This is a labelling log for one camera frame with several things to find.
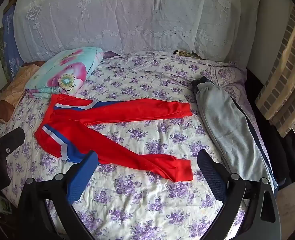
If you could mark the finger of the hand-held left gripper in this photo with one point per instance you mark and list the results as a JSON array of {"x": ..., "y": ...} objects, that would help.
[{"x": 11, "y": 137}]

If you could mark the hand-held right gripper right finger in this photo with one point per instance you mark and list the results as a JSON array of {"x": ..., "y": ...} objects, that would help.
[{"x": 212, "y": 175}]

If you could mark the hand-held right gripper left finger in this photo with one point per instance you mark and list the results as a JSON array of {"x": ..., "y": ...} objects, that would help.
[{"x": 81, "y": 177}]

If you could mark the red pants with striped sides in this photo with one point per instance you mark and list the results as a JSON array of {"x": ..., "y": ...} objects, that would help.
[{"x": 105, "y": 132}]

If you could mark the grey pants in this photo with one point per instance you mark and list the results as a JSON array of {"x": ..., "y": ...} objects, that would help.
[{"x": 228, "y": 127}]

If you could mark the purple floral bed sheet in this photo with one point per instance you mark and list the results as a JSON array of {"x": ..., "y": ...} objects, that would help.
[{"x": 142, "y": 195}]

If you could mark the folded floral quilt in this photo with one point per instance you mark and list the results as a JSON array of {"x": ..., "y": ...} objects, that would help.
[{"x": 67, "y": 73}]

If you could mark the blue printed pillow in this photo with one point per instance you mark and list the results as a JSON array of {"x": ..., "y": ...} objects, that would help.
[{"x": 10, "y": 45}]

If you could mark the dark navy garment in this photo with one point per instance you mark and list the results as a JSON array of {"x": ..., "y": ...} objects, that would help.
[{"x": 200, "y": 82}]

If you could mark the beige checkered curtain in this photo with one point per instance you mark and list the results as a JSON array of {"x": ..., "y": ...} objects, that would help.
[{"x": 285, "y": 80}]

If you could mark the wooden board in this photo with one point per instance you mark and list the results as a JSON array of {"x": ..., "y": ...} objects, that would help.
[{"x": 186, "y": 53}]

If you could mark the white lace cover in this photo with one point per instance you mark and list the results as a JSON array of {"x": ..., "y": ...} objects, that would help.
[{"x": 127, "y": 17}]

